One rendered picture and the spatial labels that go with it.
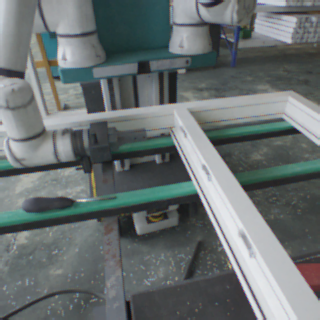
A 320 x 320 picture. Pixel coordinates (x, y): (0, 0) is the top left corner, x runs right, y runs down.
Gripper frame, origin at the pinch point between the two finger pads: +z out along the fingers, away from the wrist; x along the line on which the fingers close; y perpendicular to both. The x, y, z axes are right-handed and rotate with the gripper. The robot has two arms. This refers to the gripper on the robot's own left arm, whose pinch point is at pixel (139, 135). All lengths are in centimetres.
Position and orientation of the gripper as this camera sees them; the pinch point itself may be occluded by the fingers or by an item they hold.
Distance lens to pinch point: 68.2
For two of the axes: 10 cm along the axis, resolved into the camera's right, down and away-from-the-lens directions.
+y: -0.3, -8.0, -6.0
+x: -2.0, -5.8, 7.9
